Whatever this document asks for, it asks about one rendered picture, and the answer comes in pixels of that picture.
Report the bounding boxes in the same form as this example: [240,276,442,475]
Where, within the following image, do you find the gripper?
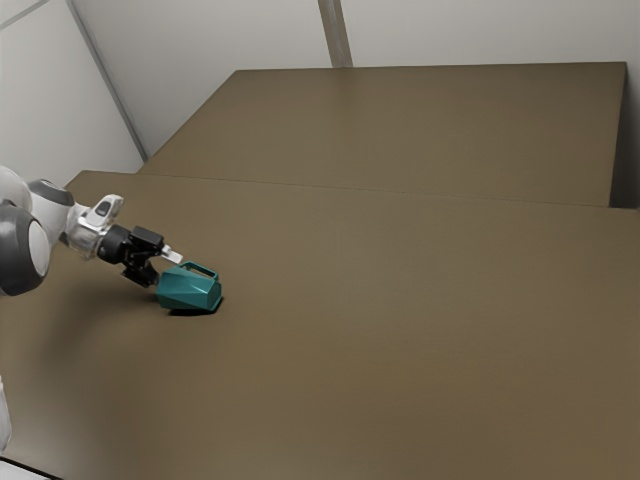
[97,224,184,290]

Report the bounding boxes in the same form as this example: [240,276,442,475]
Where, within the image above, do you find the teal faceted mug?
[155,260,224,315]

